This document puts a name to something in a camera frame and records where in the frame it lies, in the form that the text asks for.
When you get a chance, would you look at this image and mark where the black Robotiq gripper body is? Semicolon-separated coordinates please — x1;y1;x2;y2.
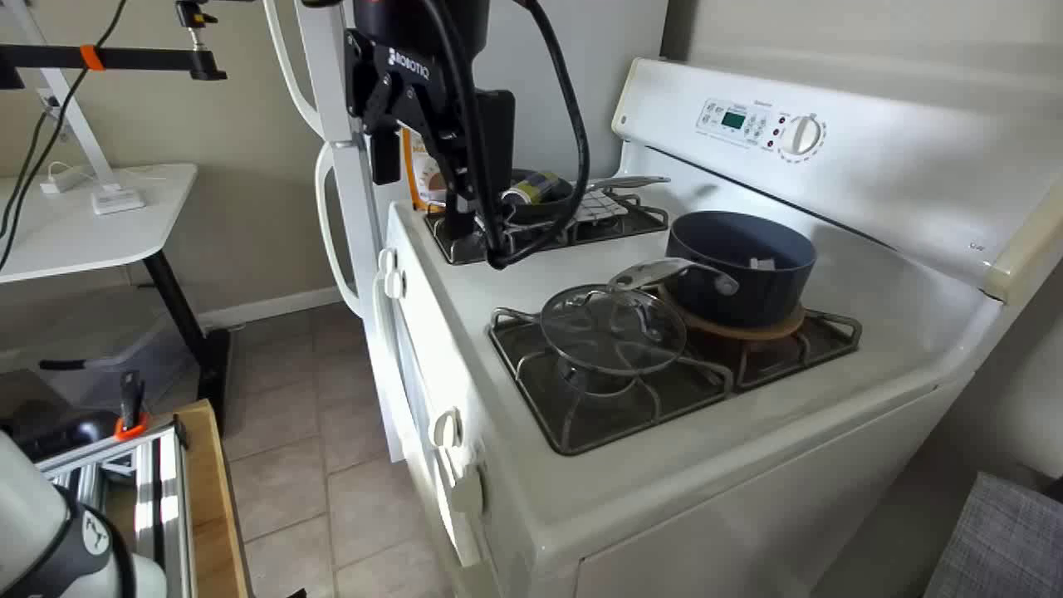
347;0;493;132

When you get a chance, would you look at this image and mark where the clear glass pot lid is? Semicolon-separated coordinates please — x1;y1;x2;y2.
535;280;698;382

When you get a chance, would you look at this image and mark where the white robot base link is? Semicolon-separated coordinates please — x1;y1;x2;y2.
0;430;173;598

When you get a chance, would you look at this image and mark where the black burner grate under pot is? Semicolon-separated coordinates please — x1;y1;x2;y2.
484;291;869;458

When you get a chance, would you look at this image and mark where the checkered kitchen cloth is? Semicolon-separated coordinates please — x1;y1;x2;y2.
568;190;626;226

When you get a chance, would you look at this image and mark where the black burner grate under pan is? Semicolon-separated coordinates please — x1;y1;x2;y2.
421;182;670;269

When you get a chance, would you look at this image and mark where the black bar with orange clip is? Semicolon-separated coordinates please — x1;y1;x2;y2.
0;43;232;94

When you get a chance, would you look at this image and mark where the white oven control dial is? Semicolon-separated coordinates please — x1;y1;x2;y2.
777;111;831;166

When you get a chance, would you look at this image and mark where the white desk with black leg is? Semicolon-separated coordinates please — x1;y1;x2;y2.
0;159;232;437

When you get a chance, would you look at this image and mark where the round wooden trivet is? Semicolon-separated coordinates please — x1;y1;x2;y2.
675;303;812;348

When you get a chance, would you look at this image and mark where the white tripod stand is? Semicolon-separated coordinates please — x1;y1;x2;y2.
0;0;119;198

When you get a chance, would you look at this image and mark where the white gas stove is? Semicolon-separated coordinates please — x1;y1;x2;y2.
364;52;1063;598

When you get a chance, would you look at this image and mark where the orange and black clamp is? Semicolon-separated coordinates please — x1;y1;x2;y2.
112;369;158;444

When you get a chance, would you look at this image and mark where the wood and aluminium robot cart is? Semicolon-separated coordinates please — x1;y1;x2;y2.
31;395;255;598

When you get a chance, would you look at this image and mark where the black cart equipment box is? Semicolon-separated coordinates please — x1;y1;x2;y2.
0;405;124;464

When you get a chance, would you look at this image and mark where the grey checkered mat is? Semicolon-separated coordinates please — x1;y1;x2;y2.
923;471;1063;598

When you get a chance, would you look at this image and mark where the black gripper cable bundle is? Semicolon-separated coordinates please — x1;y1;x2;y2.
424;0;595;273

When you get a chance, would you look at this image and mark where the black pot with steel handle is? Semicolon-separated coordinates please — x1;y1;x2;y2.
607;210;820;332

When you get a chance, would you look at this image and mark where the thin black hanging cable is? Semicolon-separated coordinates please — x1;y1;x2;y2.
0;0;133;273

